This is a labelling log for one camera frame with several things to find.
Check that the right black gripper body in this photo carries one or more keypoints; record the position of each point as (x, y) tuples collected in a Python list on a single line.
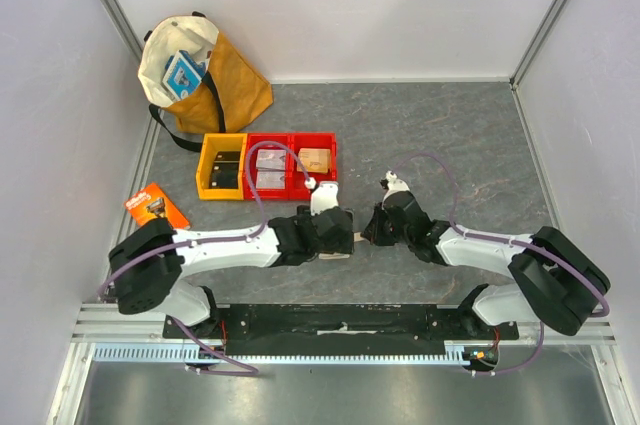
[(382, 226)]

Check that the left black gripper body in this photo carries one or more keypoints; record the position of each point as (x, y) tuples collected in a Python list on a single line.
[(344, 245)]

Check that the beige leather card holder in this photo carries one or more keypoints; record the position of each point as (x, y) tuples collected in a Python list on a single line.
[(358, 236)]

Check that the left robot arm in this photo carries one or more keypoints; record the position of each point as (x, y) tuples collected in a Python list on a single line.
[(150, 268)]

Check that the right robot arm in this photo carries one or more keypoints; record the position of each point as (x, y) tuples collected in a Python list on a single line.
[(553, 281)]

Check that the lower silver card stack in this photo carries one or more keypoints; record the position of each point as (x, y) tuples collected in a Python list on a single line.
[(270, 180)]

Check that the black cards in yellow bin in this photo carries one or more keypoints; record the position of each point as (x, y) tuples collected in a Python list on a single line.
[(225, 169)]

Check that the red right plastic bin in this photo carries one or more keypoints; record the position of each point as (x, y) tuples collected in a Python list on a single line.
[(295, 184)]

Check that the red plastic bin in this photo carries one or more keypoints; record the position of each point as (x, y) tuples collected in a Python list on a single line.
[(295, 184), (256, 141)]

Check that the red middle plastic bin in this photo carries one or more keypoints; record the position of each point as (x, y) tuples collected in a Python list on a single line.
[(256, 141)]

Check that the yellow plastic bin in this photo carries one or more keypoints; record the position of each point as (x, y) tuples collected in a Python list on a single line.
[(212, 144)]

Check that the mustard and white tote bag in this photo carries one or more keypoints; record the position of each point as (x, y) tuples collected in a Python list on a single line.
[(231, 95)]

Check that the orange razor box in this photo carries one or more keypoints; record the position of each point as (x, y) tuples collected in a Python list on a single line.
[(151, 202)]

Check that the blue razor box in bag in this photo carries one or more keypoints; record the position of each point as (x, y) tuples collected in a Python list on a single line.
[(183, 74)]

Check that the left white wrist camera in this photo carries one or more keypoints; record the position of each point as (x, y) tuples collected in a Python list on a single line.
[(324, 195)]

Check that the grey cable duct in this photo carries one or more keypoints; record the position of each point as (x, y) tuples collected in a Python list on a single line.
[(192, 354)]

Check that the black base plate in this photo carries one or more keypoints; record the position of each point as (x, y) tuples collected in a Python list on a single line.
[(340, 330)]

